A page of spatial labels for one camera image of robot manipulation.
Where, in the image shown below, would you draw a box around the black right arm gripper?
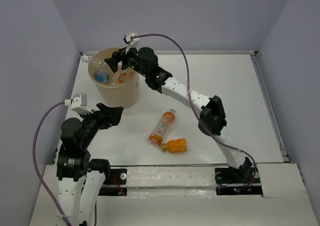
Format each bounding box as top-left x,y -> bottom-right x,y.
104,43 -> 149,78

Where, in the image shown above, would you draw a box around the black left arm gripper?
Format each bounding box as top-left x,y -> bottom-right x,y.
78,101 -> 124,146

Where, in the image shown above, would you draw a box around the clear crushed plastic bottle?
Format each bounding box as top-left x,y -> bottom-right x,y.
81,55 -> 115,74

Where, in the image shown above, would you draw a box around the orange bottle with white cap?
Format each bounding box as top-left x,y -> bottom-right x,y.
118,73 -> 133,84

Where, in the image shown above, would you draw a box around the clear bottle blue cap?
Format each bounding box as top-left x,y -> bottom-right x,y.
95,69 -> 110,84

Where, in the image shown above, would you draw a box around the tall orange juice bottle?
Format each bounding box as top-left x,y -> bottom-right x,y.
148,109 -> 176,146

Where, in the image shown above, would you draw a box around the short orange bottle yellow cap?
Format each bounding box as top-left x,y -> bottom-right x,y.
160,138 -> 187,153

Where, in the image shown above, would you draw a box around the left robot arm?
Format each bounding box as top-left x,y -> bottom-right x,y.
56,97 -> 125,225

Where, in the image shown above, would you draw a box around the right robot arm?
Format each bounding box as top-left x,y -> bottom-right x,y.
104,47 -> 257,186

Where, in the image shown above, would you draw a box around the beige plastic bin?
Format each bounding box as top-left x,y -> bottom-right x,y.
88,48 -> 140,108

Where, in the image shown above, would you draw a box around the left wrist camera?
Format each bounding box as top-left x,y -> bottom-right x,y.
63,93 -> 93,116

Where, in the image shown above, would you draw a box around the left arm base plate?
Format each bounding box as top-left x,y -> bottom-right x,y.
98,168 -> 128,196

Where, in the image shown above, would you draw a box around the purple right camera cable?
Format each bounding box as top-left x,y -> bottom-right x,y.
134,33 -> 258,191

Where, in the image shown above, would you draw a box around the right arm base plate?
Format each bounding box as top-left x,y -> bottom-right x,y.
214,167 -> 263,196

